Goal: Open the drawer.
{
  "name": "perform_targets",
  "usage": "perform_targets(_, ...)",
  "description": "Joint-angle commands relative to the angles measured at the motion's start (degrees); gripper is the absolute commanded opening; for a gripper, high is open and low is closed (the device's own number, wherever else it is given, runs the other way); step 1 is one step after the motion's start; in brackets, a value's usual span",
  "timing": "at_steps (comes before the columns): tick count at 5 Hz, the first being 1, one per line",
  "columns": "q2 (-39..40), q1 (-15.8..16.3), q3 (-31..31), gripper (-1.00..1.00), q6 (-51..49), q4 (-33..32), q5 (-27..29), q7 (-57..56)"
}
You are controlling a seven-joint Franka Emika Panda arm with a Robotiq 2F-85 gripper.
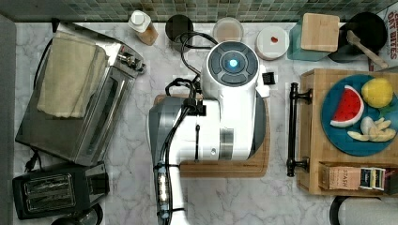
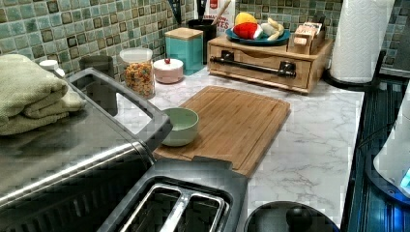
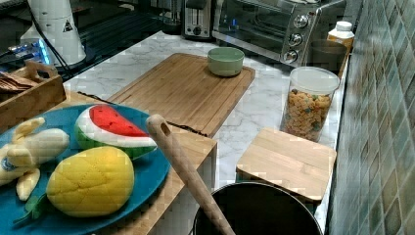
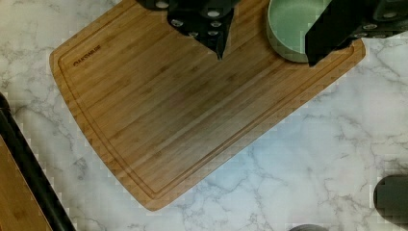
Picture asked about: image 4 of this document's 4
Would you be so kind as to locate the black round lid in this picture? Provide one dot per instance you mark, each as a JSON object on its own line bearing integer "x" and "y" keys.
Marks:
{"x": 308, "y": 227}

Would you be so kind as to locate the light green bowl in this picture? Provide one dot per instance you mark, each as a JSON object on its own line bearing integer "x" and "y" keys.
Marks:
{"x": 288, "y": 22}

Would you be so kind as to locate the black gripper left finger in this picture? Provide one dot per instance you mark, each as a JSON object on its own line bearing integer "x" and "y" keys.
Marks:
{"x": 207, "y": 21}

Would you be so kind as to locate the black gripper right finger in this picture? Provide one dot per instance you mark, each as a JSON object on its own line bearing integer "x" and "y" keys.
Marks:
{"x": 344, "y": 21}

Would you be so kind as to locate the bamboo cutting board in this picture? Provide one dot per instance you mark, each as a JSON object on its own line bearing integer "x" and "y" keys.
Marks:
{"x": 162, "y": 111}

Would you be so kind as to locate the black toaster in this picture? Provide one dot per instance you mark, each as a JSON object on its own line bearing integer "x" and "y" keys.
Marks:
{"x": 390, "y": 198}

